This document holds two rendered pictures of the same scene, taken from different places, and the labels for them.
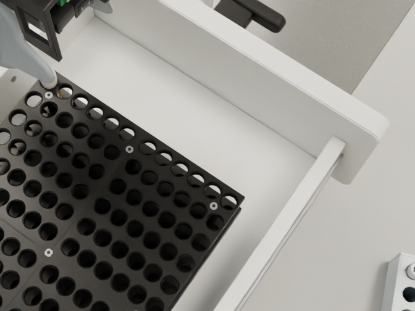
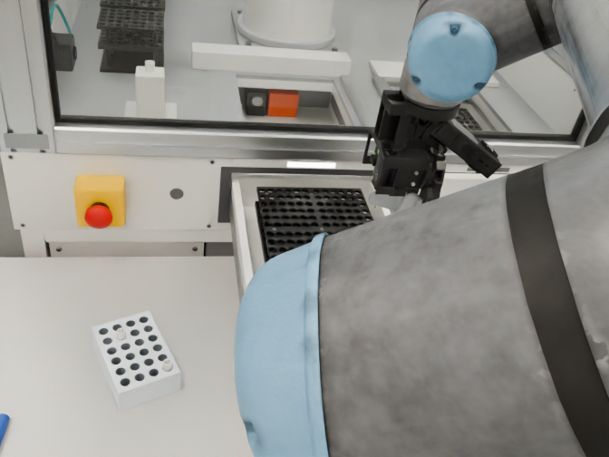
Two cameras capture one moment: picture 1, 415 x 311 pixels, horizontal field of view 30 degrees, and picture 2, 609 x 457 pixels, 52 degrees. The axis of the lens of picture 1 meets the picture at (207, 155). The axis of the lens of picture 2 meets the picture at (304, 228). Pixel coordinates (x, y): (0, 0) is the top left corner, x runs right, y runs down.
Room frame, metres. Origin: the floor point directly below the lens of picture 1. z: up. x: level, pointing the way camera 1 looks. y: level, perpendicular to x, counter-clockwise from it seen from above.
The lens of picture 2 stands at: (0.64, -0.44, 1.47)
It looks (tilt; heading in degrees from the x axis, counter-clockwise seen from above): 37 degrees down; 137
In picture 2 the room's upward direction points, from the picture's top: 10 degrees clockwise
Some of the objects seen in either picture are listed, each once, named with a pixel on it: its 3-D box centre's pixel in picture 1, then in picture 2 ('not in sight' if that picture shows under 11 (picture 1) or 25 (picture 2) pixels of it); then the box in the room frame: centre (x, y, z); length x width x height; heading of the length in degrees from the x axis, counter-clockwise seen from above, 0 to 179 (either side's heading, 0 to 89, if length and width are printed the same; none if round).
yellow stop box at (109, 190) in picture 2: not in sight; (101, 202); (-0.13, -0.15, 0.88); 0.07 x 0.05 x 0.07; 62
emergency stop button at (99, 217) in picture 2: not in sight; (99, 215); (-0.10, -0.16, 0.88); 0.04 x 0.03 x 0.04; 62
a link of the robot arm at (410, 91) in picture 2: not in sight; (435, 81); (0.23, 0.11, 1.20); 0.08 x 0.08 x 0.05
